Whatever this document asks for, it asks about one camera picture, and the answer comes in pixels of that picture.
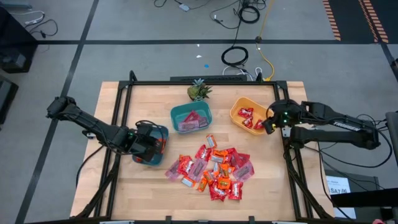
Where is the small pineapple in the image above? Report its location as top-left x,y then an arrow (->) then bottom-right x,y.
187,78 -> 213,103

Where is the black power strip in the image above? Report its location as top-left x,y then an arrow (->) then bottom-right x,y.
170,75 -> 248,83

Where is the coiled black floor cable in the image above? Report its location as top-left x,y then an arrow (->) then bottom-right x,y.
221,45 -> 249,67
238,4 -> 261,25

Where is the white paper sign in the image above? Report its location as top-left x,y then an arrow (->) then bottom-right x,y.
325,175 -> 357,220

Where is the black aluminium table frame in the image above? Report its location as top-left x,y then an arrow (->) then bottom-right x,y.
74,70 -> 335,224

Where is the white floor cable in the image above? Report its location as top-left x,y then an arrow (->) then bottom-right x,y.
222,65 -> 264,82

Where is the dark blue plastic bin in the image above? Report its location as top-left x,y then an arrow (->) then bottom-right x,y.
132,123 -> 170,167

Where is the yellow plastic bin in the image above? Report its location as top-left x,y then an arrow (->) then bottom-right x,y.
229,96 -> 275,136

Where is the black mat with orange stripes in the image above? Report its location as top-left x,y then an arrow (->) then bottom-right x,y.
322,0 -> 398,44

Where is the white cable with adapter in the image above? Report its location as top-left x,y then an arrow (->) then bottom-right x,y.
9,10 -> 46,26

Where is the black computer case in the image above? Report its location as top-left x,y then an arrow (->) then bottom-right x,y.
324,169 -> 398,224

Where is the teal plastic bin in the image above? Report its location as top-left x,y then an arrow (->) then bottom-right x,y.
170,100 -> 213,135

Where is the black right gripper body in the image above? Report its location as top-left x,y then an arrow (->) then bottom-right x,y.
270,99 -> 304,128

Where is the yellow cable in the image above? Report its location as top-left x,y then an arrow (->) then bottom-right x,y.
255,0 -> 276,82

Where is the red Twizzlers candy pack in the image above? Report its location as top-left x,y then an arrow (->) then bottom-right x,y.
183,110 -> 202,123

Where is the black cabinet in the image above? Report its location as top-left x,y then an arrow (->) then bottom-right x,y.
0,6 -> 39,74

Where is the grey post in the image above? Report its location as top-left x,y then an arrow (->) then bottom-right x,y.
385,111 -> 398,170

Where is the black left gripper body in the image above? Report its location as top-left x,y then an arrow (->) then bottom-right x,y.
124,123 -> 158,156

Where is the black monitor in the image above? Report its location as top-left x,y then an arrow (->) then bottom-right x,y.
0,74 -> 19,125

